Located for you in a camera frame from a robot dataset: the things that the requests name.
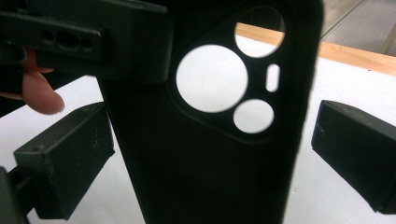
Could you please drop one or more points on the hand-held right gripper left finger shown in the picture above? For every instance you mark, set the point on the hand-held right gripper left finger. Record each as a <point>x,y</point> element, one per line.
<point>67,161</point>

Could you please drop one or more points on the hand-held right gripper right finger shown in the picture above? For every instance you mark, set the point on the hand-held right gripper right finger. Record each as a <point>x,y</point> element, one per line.
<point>358,155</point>

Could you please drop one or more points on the black phone case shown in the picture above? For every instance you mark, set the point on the black phone case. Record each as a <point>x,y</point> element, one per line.
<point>202,174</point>

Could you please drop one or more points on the wooden table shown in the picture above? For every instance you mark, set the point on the wooden table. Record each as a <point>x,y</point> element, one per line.
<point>358,57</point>

